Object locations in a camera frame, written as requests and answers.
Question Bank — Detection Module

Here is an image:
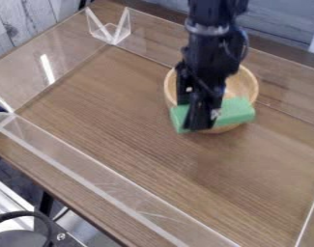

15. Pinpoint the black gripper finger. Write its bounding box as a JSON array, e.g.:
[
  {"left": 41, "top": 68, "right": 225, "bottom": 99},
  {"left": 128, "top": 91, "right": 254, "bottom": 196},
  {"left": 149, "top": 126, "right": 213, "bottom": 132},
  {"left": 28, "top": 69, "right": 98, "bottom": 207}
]
[
  {"left": 183, "top": 90, "right": 224, "bottom": 131},
  {"left": 174, "top": 62, "right": 201, "bottom": 105}
]

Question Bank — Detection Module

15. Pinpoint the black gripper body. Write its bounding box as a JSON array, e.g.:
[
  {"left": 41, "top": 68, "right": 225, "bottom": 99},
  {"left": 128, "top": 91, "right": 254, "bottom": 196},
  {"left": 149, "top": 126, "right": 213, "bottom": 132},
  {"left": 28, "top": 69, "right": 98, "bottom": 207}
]
[{"left": 178, "top": 18, "right": 249, "bottom": 94}]

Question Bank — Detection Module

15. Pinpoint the green rectangular block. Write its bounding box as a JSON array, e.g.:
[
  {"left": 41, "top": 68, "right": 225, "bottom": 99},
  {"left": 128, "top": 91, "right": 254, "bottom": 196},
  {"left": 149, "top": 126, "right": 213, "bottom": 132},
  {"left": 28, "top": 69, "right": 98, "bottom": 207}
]
[{"left": 169, "top": 96, "right": 256, "bottom": 133}]

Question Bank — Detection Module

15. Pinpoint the brown wooden bowl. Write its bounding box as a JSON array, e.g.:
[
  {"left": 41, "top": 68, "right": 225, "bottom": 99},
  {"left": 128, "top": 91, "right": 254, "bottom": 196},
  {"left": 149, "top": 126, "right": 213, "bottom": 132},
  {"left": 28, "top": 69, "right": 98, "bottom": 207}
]
[{"left": 162, "top": 63, "right": 260, "bottom": 135}]

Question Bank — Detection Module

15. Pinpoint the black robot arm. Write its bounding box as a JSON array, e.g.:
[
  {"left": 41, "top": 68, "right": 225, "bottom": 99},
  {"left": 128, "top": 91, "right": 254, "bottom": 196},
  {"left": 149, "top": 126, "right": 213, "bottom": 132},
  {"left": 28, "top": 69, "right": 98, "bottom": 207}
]
[{"left": 174, "top": 0, "right": 249, "bottom": 131}]

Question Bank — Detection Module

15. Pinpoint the black table leg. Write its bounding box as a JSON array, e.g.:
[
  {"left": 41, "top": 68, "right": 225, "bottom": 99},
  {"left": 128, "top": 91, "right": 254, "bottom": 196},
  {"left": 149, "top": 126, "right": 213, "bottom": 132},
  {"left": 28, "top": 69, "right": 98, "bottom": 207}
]
[{"left": 39, "top": 192, "right": 53, "bottom": 216}]

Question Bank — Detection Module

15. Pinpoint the clear acrylic corner bracket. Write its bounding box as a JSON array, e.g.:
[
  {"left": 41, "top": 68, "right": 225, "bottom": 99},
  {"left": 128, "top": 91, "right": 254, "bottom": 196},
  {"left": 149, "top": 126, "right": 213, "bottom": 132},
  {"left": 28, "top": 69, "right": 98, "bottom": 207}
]
[{"left": 84, "top": 7, "right": 130, "bottom": 45}]

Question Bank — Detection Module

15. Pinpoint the clear acrylic front wall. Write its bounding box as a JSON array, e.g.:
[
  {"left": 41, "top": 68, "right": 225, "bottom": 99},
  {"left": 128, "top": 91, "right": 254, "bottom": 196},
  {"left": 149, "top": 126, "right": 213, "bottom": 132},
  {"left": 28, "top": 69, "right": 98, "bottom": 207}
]
[{"left": 0, "top": 92, "right": 238, "bottom": 247}]

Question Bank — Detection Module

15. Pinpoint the grey metal base plate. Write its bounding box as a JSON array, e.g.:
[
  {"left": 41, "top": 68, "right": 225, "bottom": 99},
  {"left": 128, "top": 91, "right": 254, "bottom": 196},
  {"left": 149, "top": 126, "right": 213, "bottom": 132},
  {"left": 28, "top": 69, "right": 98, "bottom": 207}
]
[{"left": 53, "top": 223, "right": 87, "bottom": 247}]

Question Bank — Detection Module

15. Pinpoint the black cable bottom left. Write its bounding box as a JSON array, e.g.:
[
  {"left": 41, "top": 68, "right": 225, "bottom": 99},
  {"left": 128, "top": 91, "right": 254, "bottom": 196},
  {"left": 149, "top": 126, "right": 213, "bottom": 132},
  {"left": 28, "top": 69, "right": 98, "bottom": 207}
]
[{"left": 0, "top": 210, "right": 56, "bottom": 247}]

